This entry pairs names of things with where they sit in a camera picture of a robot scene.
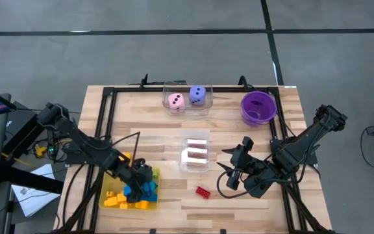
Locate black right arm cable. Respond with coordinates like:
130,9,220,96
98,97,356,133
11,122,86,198
216,168,272,200

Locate black beam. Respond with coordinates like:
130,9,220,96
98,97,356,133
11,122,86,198
0,164,65,195

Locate large blue toy block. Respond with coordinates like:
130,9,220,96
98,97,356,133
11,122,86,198
123,180,159,202

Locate black power strip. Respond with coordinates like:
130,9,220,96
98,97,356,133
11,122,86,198
46,133,56,163

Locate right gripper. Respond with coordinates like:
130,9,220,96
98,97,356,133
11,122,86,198
216,136,266,191

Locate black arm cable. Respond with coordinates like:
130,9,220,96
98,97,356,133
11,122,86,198
111,131,142,170
216,168,272,200

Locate white paper sheet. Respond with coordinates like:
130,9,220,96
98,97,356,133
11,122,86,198
10,163,61,218

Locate clear plastic bin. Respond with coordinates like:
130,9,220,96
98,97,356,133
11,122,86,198
162,79,214,117

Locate purple foam dice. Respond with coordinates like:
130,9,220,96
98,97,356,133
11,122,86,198
188,84,207,106

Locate pink foam dice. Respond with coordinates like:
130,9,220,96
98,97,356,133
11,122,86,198
168,92,186,113

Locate yellow plug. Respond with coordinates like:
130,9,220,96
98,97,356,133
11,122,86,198
34,145,47,159

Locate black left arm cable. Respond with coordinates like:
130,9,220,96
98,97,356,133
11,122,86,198
111,131,142,170

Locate small clear plastic container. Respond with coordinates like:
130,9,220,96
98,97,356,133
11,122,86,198
179,129,211,172

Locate purple plastic bucket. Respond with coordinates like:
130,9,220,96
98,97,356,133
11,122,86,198
240,90,278,127

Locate black metal table frame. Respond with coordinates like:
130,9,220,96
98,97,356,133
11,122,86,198
55,84,332,234

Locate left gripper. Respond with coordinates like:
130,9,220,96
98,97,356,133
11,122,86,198
121,158,154,203

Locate red brick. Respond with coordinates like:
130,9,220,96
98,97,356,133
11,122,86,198
195,186,212,200

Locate yellow translucent bin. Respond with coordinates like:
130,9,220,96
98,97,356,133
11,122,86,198
98,166,161,211

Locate black box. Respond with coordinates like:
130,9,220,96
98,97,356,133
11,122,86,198
1,101,50,157

